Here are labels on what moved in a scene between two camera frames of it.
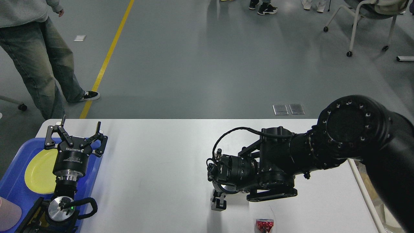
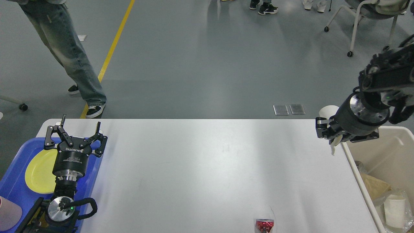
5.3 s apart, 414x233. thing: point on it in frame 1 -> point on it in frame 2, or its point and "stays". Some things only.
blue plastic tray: [13, 188] stays
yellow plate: [38, 175] stays
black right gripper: [229, 185] -> [355, 118]
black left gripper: [71, 160] stays
